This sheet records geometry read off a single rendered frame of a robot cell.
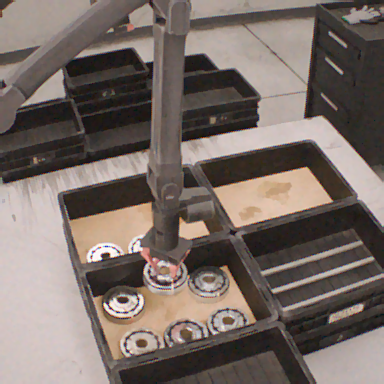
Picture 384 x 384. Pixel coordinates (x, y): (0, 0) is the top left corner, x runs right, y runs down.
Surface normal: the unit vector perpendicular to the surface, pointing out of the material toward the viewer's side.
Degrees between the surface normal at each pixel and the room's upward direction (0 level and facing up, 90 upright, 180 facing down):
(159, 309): 0
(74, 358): 0
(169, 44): 86
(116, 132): 0
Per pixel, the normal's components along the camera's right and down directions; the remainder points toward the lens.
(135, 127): 0.01, -0.76
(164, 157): 0.29, 0.25
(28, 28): 0.35, 0.61
